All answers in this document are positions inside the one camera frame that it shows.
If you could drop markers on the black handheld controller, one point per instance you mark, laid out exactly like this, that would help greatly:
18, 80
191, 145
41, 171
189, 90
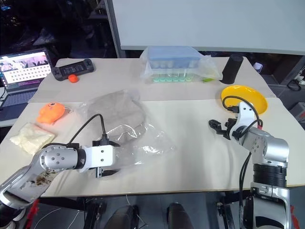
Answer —
72, 68

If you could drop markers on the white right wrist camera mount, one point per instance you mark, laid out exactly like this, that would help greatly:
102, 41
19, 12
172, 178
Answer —
244, 117

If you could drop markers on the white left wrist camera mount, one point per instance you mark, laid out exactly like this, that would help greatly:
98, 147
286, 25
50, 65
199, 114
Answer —
101, 156

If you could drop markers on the orange fish plush toy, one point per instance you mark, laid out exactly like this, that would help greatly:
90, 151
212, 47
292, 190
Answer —
50, 113

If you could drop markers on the dark rounded shape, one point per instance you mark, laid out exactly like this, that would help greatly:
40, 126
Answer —
124, 218
179, 217

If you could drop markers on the black table frame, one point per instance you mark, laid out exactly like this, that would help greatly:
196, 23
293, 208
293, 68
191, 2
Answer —
95, 212

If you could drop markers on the open laptop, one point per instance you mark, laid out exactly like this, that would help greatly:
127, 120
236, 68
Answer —
23, 69

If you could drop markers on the cream table cloth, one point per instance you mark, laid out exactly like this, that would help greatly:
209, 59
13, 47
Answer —
197, 162
133, 91

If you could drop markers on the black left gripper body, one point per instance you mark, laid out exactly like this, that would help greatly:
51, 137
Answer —
95, 143

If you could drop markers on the blue lidded cup box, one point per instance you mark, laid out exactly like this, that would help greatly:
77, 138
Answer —
174, 58

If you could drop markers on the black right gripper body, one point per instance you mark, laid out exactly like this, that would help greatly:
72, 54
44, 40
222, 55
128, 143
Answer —
228, 128

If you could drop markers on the black cylinder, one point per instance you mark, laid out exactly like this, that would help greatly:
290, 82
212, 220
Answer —
231, 69

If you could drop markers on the plastic box of cups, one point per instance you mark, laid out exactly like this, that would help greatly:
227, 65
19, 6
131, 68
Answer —
145, 71

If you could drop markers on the white granules packet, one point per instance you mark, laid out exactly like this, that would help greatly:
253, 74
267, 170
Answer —
32, 139

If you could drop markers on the large white board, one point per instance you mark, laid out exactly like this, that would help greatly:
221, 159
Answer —
209, 22

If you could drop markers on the small clear bag yellow contents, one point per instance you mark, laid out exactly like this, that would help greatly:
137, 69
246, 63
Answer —
210, 70

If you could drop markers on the large clear plastic bag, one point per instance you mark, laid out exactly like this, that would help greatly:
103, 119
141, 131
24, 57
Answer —
152, 140

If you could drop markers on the yellow plastic plate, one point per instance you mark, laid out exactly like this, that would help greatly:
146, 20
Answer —
253, 96

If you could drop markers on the white purple small device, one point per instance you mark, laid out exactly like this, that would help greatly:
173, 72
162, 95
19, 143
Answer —
258, 67

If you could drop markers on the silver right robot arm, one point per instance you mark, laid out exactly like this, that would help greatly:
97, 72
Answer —
269, 148

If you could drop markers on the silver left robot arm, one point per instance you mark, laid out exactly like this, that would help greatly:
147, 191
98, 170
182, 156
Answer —
56, 159

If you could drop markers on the small orange lid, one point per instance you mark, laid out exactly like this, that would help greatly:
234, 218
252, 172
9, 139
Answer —
73, 78

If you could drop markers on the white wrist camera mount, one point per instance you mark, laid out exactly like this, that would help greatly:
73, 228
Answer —
244, 117
101, 156

